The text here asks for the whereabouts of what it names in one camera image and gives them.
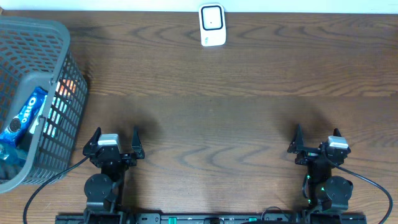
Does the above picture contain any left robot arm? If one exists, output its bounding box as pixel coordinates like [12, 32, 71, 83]
[82, 127, 145, 224]

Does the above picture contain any mint green wipes pack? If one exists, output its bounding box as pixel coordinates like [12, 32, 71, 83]
[29, 97, 67, 138]

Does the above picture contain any blue Oreo cookie pack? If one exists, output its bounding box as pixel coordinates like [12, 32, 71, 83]
[1, 87, 47, 147]

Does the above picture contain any teal mouthwash bottle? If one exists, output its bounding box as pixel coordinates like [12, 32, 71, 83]
[1, 143, 27, 167]

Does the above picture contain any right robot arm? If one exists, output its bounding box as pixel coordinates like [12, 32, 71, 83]
[287, 126, 353, 223]

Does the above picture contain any grey plastic shopping basket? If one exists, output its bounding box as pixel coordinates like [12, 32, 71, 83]
[1, 16, 88, 193]

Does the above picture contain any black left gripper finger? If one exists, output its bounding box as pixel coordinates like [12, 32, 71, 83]
[83, 127, 101, 156]
[131, 126, 145, 159]

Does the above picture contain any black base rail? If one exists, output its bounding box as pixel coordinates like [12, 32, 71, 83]
[55, 212, 368, 224]

